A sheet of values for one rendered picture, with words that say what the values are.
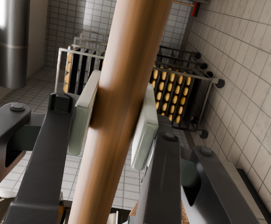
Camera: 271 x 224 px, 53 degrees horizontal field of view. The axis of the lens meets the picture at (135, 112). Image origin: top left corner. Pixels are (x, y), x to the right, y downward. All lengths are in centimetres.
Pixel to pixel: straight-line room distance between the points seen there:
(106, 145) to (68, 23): 514
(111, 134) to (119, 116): 1
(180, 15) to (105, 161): 506
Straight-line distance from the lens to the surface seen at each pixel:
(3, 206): 232
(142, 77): 16
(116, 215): 224
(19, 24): 332
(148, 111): 15
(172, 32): 522
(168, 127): 16
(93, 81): 18
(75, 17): 526
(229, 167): 226
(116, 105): 16
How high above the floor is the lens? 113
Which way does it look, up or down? 5 degrees down
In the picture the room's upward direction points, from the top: 79 degrees counter-clockwise
